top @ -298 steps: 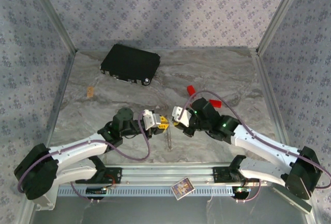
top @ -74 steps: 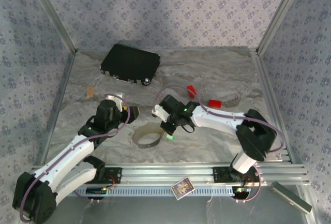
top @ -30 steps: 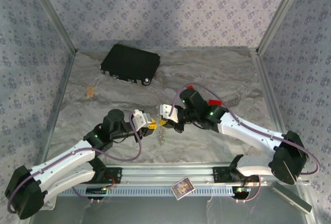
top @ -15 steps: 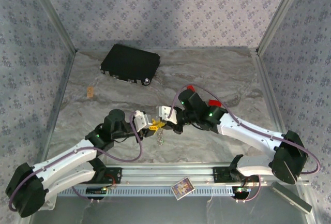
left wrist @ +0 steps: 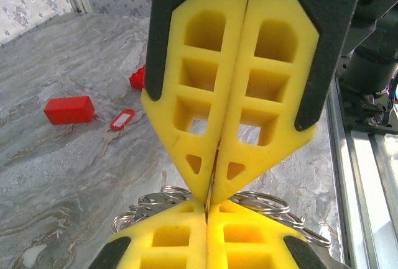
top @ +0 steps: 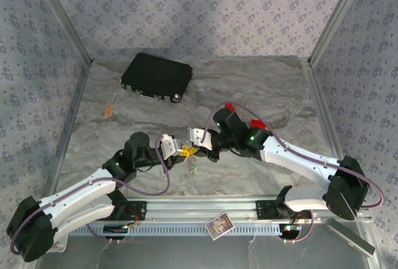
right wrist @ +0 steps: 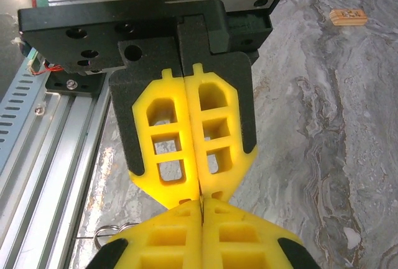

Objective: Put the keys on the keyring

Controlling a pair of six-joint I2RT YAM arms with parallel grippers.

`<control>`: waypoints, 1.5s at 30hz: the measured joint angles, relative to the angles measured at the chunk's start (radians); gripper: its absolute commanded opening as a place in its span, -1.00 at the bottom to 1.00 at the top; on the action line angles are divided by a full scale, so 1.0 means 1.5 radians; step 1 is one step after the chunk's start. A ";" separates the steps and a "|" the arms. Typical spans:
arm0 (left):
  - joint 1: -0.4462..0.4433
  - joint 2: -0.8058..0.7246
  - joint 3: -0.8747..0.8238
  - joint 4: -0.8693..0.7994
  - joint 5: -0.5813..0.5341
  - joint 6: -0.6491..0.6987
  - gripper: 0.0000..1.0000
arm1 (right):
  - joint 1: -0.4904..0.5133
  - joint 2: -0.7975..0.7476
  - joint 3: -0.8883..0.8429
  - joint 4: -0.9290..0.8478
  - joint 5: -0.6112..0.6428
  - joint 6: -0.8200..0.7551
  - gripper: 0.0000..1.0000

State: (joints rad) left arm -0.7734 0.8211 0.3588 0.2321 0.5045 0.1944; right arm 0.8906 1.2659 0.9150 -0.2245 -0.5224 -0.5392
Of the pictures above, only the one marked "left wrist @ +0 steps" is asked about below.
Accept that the red studded toy brick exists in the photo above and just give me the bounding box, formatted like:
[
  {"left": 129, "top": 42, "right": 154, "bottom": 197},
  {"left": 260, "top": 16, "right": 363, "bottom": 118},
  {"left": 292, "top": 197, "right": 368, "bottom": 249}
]
[{"left": 129, "top": 65, "right": 146, "bottom": 91}]

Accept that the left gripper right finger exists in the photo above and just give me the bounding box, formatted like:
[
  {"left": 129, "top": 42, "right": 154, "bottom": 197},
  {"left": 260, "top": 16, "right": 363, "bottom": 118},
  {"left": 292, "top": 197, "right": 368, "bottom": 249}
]
[{"left": 206, "top": 200, "right": 327, "bottom": 269}]

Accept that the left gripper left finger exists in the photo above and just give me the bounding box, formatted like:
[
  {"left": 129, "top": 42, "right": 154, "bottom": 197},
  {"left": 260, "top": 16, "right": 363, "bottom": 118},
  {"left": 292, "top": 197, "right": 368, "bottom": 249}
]
[{"left": 88, "top": 199, "right": 208, "bottom": 269}]

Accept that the key with red tag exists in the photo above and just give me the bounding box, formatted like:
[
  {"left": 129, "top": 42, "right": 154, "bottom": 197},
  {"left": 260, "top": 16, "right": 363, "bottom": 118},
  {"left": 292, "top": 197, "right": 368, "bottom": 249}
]
[{"left": 98, "top": 108, "right": 136, "bottom": 158}]

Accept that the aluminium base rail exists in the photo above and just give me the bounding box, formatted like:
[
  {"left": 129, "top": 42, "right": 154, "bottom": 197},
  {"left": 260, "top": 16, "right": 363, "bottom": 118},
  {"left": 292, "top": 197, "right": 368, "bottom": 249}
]
[{"left": 326, "top": 73, "right": 398, "bottom": 269}]

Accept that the red plain block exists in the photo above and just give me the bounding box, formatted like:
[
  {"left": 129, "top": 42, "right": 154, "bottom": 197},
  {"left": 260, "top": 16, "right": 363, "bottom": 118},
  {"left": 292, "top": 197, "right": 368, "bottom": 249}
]
[{"left": 43, "top": 95, "right": 96, "bottom": 126}]

